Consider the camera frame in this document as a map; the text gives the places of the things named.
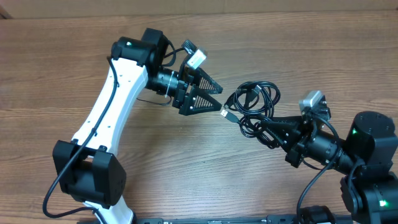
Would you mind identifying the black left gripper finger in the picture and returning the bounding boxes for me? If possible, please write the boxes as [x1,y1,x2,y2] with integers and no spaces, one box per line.
[179,85,221,116]
[193,68,223,95]

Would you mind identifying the thick black USB cable bundle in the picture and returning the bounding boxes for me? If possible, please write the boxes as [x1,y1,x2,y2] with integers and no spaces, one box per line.
[220,81,282,149]

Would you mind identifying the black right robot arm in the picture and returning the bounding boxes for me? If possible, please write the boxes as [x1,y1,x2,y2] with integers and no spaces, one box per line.
[261,111,397,223]

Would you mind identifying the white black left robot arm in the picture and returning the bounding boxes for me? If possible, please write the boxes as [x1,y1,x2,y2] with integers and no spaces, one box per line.
[52,28,223,223]

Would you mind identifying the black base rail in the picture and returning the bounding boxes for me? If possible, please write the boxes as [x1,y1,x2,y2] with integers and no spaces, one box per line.
[77,213,354,224]

